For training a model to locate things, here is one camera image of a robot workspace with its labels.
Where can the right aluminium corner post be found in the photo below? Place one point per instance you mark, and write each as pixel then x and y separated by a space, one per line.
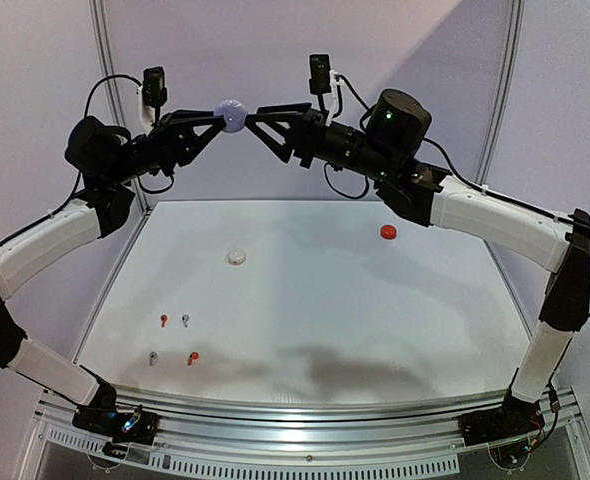
pixel 508 58

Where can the red charging case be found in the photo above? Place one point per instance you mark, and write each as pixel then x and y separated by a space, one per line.
pixel 388 232

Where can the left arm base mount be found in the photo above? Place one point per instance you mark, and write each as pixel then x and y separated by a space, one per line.
pixel 133 426

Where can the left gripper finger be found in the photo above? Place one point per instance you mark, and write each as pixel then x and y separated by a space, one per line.
pixel 192 117
pixel 201 136

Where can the aluminium front rail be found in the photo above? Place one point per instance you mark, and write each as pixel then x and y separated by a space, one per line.
pixel 217 439

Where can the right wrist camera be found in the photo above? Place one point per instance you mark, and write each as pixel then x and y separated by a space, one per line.
pixel 325 85

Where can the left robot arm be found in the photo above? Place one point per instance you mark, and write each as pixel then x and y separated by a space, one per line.
pixel 108 157

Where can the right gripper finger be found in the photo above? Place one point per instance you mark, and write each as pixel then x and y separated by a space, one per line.
pixel 286 113
pixel 273 134

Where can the aluminium corner post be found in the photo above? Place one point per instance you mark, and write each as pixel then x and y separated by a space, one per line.
pixel 508 58
pixel 99 21

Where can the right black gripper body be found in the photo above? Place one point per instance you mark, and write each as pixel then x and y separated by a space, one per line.
pixel 299 136

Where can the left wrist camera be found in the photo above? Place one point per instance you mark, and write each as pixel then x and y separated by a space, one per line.
pixel 152 96

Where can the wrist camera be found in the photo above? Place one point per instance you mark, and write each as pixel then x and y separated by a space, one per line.
pixel 152 96
pixel 325 85

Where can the left aluminium corner post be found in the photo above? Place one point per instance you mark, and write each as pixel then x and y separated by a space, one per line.
pixel 99 21

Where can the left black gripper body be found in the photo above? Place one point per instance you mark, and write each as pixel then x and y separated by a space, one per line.
pixel 163 147

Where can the red earbud front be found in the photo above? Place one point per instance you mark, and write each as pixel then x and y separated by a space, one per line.
pixel 192 358

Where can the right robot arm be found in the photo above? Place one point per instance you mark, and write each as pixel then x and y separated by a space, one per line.
pixel 427 195

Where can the purple charging case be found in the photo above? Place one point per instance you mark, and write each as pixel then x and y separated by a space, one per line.
pixel 234 114

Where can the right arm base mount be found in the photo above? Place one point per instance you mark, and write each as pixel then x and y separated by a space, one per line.
pixel 503 422

